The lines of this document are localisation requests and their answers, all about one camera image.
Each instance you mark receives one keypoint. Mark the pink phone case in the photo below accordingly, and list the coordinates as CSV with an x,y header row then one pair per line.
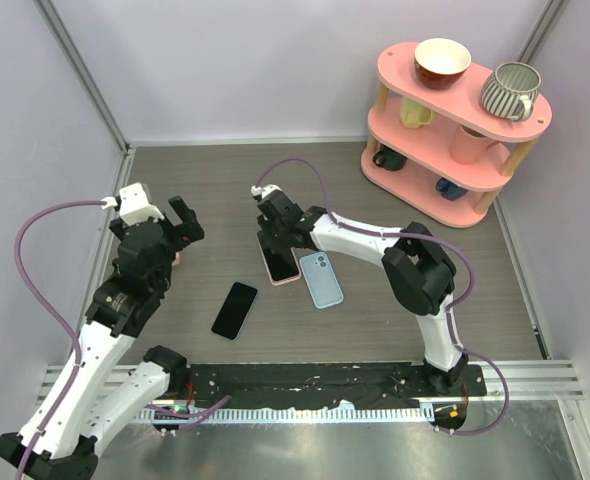
x,y
282,280

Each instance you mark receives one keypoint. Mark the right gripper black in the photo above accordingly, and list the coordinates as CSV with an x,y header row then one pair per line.
x,y
266,226

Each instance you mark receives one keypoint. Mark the white slotted cable duct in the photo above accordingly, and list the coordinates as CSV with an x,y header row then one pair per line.
x,y
344,413

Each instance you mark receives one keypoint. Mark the blue mug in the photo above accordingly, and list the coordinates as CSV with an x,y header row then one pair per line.
x,y
449,190

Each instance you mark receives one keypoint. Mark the dark green mug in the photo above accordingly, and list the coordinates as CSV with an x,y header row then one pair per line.
x,y
389,159

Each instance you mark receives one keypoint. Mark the pink mug on shelf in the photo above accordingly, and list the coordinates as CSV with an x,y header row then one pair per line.
x,y
469,146

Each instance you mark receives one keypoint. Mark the red bowl white inside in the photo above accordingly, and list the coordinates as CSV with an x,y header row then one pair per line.
x,y
439,62

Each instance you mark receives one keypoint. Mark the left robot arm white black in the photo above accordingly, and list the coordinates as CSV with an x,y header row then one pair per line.
x,y
72,428

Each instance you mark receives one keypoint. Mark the blue phone case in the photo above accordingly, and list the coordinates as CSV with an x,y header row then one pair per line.
x,y
321,280

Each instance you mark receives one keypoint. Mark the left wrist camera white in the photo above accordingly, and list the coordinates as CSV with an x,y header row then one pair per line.
x,y
135,205

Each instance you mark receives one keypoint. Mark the yellow mug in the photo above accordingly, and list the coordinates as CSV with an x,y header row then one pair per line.
x,y
414,115

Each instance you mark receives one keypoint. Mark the grey striped mug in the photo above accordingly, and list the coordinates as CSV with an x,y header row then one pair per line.
x,y
510,91

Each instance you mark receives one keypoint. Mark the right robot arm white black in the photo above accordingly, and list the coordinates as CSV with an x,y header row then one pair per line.
x,y
419,271

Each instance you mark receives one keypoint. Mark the pink three-tier shelf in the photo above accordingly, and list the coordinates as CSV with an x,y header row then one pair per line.
x,y
446,134

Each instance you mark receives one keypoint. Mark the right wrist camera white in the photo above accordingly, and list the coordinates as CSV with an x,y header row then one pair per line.
x,y
260,192

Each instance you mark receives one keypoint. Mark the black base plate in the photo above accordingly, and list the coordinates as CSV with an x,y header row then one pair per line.
x,y
313,386

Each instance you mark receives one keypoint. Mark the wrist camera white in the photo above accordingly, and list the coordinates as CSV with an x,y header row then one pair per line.
x,y
135,205
260,192

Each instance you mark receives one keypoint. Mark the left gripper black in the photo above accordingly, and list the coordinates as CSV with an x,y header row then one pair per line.
x,y
186,232

